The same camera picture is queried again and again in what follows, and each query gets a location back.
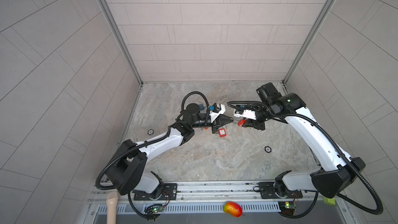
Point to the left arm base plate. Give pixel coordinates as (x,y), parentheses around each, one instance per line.
(165,191)

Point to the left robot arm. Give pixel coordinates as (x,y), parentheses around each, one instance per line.
(127,166)

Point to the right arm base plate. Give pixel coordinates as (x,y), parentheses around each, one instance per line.
(269,190)

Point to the black ring marker right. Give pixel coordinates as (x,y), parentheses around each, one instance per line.
(267,149)

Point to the circuit board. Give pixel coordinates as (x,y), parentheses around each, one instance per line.
(154,209)
(287,208)

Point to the left circuit board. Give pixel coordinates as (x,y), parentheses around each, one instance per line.
(154,209)

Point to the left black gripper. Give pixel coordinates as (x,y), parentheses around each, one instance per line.
(214,122)

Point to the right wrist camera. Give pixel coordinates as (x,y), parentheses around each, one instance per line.
(247,114)

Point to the beige wooden handle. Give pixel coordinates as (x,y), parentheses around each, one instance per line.
(111,203)

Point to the green cube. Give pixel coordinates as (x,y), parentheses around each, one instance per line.
(329,201)

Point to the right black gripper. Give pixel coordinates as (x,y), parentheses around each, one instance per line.
(251,123)

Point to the right circuit board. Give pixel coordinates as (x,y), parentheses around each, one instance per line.
(287,208)

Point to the mango fruit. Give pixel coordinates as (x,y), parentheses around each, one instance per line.
(233,209)

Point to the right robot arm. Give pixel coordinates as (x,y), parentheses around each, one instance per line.
(336,170)

